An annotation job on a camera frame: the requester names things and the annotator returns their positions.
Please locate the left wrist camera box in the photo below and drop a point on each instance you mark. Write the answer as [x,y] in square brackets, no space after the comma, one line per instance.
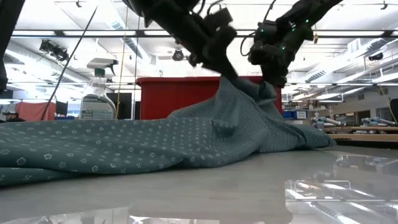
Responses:
[222,18]

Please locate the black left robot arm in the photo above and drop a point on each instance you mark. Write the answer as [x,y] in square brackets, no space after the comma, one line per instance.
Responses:
[168,12]

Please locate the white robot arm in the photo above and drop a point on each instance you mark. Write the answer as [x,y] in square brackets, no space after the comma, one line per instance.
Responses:
[379,120]
[326,121]

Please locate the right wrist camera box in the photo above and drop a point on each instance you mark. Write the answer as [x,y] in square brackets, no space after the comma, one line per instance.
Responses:
[266,31]

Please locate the black ceiling rail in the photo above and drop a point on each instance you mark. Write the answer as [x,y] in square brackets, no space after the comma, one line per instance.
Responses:
[93,36]

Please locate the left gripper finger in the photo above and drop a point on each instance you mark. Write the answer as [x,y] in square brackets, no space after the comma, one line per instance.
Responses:
[219,68]
[230,72]

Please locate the tan wooden desk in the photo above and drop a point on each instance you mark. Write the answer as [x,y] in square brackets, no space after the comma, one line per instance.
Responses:
[367,138]

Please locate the round black ceiling light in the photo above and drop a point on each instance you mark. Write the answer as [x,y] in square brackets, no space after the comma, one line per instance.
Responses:
[178,55]

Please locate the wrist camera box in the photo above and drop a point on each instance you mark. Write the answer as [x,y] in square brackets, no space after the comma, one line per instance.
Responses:
[266,31]
[222,18]

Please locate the small black monitor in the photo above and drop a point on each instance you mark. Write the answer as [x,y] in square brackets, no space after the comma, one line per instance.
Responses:
[61,109]

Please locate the red plastic laundry bin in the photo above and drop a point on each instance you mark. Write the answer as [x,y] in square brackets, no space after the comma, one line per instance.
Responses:
[174,99]

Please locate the wooden workbench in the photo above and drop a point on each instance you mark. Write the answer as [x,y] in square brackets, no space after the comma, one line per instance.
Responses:
[373,128]

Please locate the clear spray bottle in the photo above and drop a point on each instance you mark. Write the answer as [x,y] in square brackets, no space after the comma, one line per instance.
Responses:
[96,105]

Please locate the teal patterned button shirt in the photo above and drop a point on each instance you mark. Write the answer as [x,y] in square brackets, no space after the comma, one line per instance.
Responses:
[124,143]

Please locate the person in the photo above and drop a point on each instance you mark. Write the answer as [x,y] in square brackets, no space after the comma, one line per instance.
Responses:
[11,117]

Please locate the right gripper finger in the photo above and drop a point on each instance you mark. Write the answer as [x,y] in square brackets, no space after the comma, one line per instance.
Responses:
[280,79]
[269,76]

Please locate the blue storage bins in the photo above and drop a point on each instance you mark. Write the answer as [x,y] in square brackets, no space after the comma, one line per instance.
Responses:
[290,114]

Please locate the orange red cloth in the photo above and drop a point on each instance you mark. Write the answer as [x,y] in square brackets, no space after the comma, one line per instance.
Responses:
[34,112]

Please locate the yellow hanging pendant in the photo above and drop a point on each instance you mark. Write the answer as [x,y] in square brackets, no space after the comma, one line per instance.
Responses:
[315,37]

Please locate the black ceiling stage light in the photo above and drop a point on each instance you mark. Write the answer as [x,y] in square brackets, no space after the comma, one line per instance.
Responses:
[53,49]

